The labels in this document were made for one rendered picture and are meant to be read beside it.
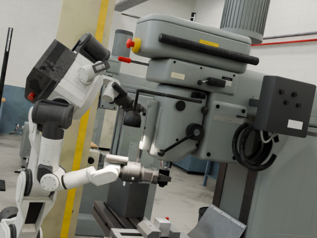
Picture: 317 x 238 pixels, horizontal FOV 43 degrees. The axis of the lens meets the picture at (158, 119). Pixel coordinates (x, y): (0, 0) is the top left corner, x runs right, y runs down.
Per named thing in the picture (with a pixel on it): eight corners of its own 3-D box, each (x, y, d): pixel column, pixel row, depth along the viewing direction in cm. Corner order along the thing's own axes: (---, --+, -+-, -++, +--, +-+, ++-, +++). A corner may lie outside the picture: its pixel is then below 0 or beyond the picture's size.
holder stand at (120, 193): (123, 217, 208) (130, 180, 207) (105, 204, 226) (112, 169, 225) (143, 217, 214) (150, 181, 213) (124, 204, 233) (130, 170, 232)
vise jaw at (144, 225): (146, 240, 162) (148, 230, 162) (136, 228, 173) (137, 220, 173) (160, 241, 164) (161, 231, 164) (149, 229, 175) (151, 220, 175)
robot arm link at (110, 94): (112, 109, 225) (98, 97, 220) (119, 94, 231) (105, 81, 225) (126, 104, 218) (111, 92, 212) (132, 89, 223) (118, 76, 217)
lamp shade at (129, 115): (119, 123, 164) (121, 108, 164) (132, 125, 169) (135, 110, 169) (130, 126, 159) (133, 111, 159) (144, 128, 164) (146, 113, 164)
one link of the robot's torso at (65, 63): (4, 109, 188) (29, 72, 162) (39, 63, 209) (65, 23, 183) (58, 144, 196) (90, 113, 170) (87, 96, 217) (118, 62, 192)
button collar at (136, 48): (134, 51, 162) (137, 36, 161) (129, 52, 167) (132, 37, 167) (139, 52, 163) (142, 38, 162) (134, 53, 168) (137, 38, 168)
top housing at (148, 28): (148, 51, 153) (155, 9, 152) (127, 53, 177) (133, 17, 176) (249, 75, 172) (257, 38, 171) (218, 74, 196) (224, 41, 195)
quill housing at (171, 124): (156, 161, 163) (171, 83, 161) (139, 151, 182) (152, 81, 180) (197, 166, 170) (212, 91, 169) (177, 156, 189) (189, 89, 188)
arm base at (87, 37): (67, 53, 195) (78, 50, 187) (80, 32, 200) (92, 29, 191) (89, 72, 203) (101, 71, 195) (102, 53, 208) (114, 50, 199)
